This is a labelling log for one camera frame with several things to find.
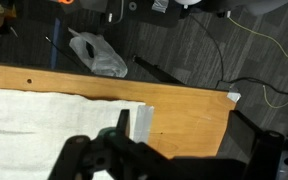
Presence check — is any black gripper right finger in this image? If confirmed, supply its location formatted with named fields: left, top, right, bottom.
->
left=227, top=110, right=285, bottom=180

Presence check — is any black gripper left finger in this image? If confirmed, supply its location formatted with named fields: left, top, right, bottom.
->
left=48, top=109, right=171, bottom=180

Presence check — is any white towel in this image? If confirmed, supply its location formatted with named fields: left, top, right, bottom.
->
left=0, top=89, right=141, bottom=180

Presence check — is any small grey tape piece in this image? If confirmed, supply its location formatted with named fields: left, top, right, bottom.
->
left=227, top=92, right=241, bottom=103

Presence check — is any black table leg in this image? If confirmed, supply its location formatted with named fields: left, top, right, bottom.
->
left=132, top=55, right=182, bottom=85

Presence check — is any clear plastic bag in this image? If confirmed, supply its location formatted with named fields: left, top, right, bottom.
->
left=68, top=28, right=128, bottom=78

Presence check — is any black cable on floor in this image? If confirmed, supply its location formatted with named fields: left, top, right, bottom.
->
left=187, top=14, right=288, bottom=98

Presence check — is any yellow cable on floor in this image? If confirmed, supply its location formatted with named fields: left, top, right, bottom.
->
left=227, top=16, right=288, bottom=109

